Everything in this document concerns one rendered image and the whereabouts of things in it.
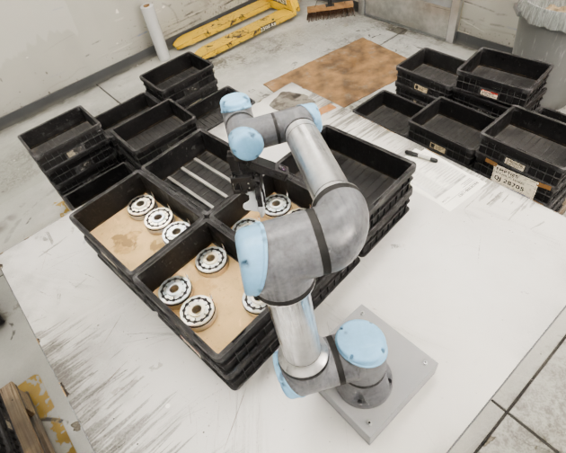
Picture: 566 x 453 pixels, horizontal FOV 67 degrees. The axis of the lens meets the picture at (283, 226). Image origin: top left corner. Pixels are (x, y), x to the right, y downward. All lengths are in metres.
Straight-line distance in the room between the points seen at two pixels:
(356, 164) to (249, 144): 0.74
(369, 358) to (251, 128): 0.57
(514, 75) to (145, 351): 2.40
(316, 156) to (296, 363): 0.44
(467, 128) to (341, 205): 1.95
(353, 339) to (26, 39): 3.76
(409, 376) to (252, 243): 0.70
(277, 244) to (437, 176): 1.22
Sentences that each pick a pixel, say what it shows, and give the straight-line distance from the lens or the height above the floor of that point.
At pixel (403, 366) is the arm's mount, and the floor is 0.77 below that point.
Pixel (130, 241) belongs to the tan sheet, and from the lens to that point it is 1.58.
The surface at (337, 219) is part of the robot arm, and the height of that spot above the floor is 1.40.
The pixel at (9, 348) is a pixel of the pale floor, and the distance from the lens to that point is 2.73.
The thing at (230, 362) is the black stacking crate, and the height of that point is 0.85.
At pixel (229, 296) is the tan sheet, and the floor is 0.83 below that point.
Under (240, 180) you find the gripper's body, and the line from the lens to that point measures 1.18.
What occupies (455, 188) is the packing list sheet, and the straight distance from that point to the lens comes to 1.78.
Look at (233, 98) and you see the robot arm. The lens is 1.09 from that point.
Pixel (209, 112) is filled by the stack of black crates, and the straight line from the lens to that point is 2.90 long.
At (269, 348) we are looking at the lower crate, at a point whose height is 0.74.
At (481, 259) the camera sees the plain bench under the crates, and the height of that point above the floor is 0.70.
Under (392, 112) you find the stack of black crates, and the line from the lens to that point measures 2.89.
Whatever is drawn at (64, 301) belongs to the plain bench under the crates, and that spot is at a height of 0.70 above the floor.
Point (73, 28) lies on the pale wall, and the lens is 4.38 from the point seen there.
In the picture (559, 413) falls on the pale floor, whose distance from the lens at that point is 2.19.
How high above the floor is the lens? 1.92
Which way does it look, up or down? 48 degrees down
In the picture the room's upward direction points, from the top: 10 degrees counter-clockwise
